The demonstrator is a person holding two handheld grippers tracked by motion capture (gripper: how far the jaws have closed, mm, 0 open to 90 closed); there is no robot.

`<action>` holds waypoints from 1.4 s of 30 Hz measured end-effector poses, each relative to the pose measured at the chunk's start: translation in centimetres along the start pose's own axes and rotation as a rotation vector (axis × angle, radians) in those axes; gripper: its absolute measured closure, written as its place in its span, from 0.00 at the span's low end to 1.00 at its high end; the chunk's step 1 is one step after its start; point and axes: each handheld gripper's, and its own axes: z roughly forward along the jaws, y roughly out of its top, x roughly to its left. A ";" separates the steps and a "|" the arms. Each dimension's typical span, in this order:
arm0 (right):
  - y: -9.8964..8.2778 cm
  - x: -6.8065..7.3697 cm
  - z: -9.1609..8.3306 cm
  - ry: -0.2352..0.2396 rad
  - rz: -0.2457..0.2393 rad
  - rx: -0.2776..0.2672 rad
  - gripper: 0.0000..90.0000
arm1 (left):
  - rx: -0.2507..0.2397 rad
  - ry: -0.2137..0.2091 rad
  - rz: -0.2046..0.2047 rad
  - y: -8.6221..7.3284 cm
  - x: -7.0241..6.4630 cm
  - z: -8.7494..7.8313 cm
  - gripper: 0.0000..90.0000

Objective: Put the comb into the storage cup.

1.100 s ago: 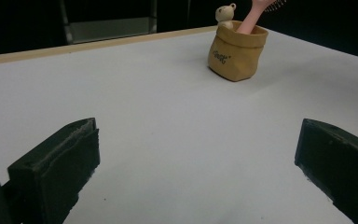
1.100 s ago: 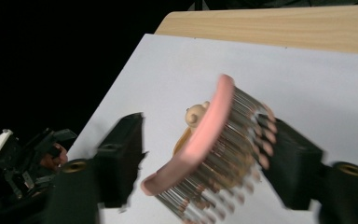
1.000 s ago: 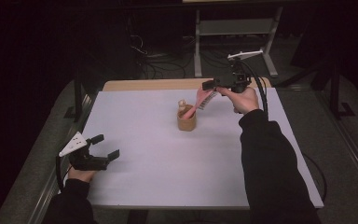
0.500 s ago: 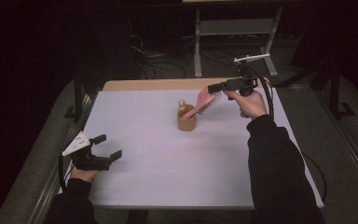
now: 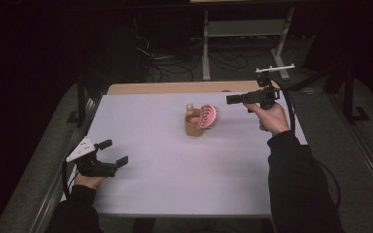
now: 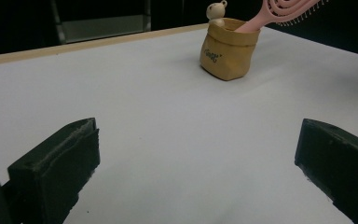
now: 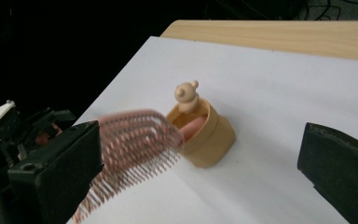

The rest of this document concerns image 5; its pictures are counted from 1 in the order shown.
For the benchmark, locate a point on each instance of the white metal desk frame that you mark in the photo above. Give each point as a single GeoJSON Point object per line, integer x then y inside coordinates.
{"type": "Point", "coordinates": [246, 27]}

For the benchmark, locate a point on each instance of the pink hairbrush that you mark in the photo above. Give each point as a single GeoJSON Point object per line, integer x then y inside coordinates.
{"type": "Point", "coordinates": [207, 116]}

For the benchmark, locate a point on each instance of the white table mat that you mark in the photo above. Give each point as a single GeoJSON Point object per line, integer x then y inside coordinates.
{"type": "Point", "coordinates": [175, 174]}

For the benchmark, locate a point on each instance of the person's right hand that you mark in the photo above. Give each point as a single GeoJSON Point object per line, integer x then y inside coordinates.
{"type": "Point", "coordinates": [273, 119]}

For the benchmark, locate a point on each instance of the person's left hand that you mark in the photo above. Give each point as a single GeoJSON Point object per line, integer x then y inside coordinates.
{"type": "Point", "coordinates": [87, 181]}

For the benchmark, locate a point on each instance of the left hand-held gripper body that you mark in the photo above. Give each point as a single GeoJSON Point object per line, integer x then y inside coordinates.
{"type": "Point", "coordinates": [92, 166]}

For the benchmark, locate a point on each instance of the brown cup with small figurine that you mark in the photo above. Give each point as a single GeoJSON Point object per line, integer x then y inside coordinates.
{"type": "Point", "coordinates": [192, 128]}

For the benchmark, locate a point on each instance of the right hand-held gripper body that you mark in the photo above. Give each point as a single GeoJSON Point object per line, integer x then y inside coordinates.
{"type": "Point", "coordinates": [267, 97]}

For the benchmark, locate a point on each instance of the metal floor rail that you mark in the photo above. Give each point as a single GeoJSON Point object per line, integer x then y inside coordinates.
{"type": "Point", "coordinates": [369, 161]}
{"type": "Point", "coordinates": [47, 207]}

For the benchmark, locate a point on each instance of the black metal stand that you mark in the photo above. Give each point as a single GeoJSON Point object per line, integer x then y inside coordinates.
{"type": "Point", "coordinates": [81, 103]}
{"type": "Point", "coordinates": [349, 97]}

